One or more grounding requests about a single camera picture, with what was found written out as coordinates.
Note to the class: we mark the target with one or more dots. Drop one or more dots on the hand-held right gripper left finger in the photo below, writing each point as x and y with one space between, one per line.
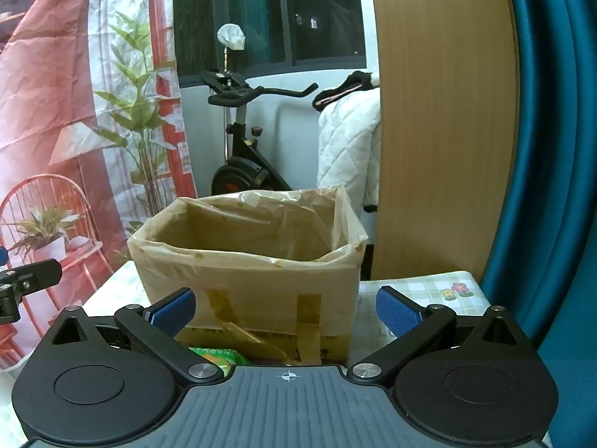
175 312

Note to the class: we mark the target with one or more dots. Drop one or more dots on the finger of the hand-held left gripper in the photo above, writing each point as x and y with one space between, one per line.
3 255
39 274

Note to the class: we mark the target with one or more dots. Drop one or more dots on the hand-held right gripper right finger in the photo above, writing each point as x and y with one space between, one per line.
399 312

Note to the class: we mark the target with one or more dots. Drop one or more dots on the green snack packet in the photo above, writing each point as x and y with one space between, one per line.
217 357

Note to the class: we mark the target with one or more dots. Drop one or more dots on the brown cardboard box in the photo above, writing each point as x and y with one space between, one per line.
329 349

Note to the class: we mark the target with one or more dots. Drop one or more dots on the checked tablecloth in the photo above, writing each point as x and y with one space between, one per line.
419 289

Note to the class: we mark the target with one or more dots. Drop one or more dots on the black exercise bike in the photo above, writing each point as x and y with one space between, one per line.
242 168

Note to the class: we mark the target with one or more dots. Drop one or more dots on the red printed backdrop cloth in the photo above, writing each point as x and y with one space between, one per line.
70 102

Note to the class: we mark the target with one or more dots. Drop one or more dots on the white quilted blanket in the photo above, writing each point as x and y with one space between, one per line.
345 149

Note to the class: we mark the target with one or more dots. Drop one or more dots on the wooden board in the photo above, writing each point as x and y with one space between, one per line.
443 126

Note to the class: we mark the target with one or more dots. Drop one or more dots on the teal curtain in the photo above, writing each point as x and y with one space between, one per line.
555 172

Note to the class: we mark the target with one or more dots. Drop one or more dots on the black garment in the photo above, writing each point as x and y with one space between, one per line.
340 91

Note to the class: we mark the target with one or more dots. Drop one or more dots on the white fluffy garment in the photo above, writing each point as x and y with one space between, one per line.
375 80

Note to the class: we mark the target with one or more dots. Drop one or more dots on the metal pole with white cover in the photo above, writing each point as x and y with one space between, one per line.
232 37

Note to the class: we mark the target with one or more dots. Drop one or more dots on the dark glass window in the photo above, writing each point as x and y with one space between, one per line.
322 18

